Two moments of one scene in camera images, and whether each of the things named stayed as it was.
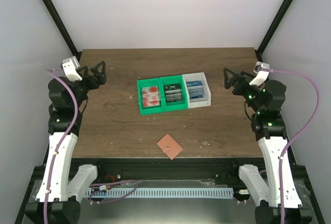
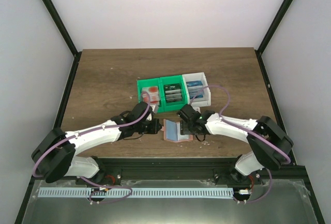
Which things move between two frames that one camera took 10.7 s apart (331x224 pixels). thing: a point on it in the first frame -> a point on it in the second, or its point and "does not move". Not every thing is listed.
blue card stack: (195, 89) does not move
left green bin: (151, 82) does not move
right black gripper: (236, 78) -> (183, 129)
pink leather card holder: (169, 146) -> (172, 132)
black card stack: (173, 92) does not move
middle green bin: (176, 105) does not move
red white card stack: (150, 96) does not move
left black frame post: (56, 16) does not move
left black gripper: (95, 84) -> (154, 129)
